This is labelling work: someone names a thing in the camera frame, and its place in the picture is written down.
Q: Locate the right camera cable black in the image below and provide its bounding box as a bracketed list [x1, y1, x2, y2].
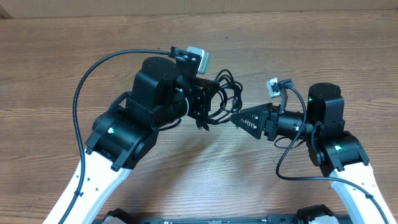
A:
[275, 85, 390, 224]

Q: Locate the camera cable black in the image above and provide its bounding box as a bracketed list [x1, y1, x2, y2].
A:
[275, 85, 390, 224]
[58, 49, 170, 224]

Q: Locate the left camera cable black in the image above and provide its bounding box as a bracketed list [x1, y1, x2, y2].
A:
[58, 49, 170, 224]

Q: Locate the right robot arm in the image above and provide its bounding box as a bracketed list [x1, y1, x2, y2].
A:
[231, 78, 395, 223]

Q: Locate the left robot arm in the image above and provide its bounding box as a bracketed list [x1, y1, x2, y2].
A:
[45, 54, 219, 223]

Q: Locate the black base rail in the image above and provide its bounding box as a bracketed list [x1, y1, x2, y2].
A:
[92, 205, 352, 224]

